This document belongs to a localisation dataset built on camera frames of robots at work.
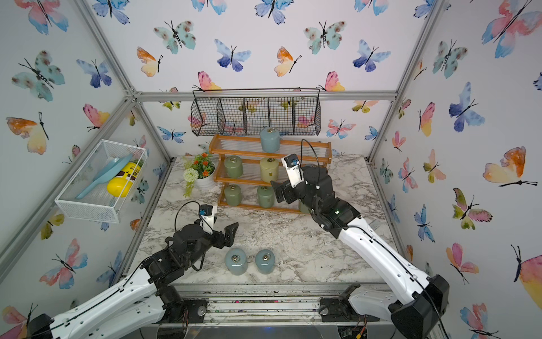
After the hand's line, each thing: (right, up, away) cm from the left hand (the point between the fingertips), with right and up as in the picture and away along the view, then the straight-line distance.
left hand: (230, 221), depth 76 cm
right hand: (+20, +17, -6) cm, 27 cm away
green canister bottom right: (+29, +2, +20) cm, 35 cm away
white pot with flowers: (-19, +19, +23) cm, 35 cm away
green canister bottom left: (-3, +9, +20) cm, 22 cm away
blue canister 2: (+2, -15, +1) cm, 15 cm away
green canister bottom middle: (+12, +7, +20) cm, 24 cm away
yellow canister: (+14, +19, +11) cm, 26 cm away
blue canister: (+14, +30, +4) cm, 33 cm away
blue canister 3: (+13, -15, +2) cm, 20 cm away
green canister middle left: (-1, +21, +13) cm, 24 cm away
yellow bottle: (-34, +13, -6) cm, 37 cm away
